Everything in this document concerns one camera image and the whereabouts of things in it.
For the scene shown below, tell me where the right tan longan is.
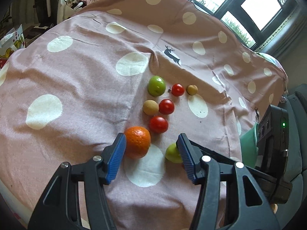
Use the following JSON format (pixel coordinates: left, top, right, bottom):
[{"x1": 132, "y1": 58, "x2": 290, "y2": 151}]
[{"x1": 186, "y1": 85, "x2": 198, "y2": 96}]

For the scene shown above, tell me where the green bowl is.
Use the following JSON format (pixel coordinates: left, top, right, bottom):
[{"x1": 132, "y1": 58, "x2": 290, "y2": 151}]
[{"x1": 240, "y1": 122, "x2": 259, "y2": 168}]

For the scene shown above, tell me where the orange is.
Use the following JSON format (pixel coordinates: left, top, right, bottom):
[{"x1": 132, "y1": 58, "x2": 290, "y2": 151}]
[{"x1": 124, "y1": 126, "x2": 151, "y2": 159}]

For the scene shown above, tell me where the grey sofa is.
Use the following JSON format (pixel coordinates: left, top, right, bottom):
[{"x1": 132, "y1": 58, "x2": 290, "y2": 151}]
[{"x1": 276, "y1": 84, "x2": 306, "y2": 228}]

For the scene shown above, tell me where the stemmed cherry tomato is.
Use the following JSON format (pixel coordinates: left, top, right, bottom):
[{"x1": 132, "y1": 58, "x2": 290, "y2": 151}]
[{"x1": 168, "y1": 84, "x2": 185, "y2": 97}]

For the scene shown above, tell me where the pink polka dot cloth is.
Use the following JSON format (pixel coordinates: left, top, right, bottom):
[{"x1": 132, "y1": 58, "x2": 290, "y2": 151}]
[{"x1": 1, "y1": 0, "x2": 288, "y2": 229}]

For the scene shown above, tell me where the green apple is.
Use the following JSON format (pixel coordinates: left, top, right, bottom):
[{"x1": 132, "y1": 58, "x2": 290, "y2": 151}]
[
  {"x1": 148, "y1": 76, "x2": 166, "y2": 97},
  {"x1": 165, "y1": 143, "x2": 183, "y2": 163}
]

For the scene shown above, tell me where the left tan longan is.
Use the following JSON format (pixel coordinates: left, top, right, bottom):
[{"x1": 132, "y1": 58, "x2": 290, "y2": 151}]
[{"x1": 143, "y1": 100, "x2": 159, "y2": 116}]

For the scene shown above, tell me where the dark framed window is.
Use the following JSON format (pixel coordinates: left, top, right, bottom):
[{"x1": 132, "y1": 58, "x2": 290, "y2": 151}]
[{"x1": 189, "y1": 0, "x2": 298, "y2": 50}]

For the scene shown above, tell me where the printed paper shopping bag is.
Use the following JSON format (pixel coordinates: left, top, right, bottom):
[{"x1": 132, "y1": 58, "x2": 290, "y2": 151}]
[{"x1": 0, "y1": 24, "x2": 26, "y2": 69}]

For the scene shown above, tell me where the tan longan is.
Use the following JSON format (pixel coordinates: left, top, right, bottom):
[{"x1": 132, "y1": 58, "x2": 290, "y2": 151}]
[
  {"x1": 143, "y1": 100, "x2": 159, "y2": 116},
  {"x1": 186, "y1": 85, "x2": 198, "y2": 96}
]

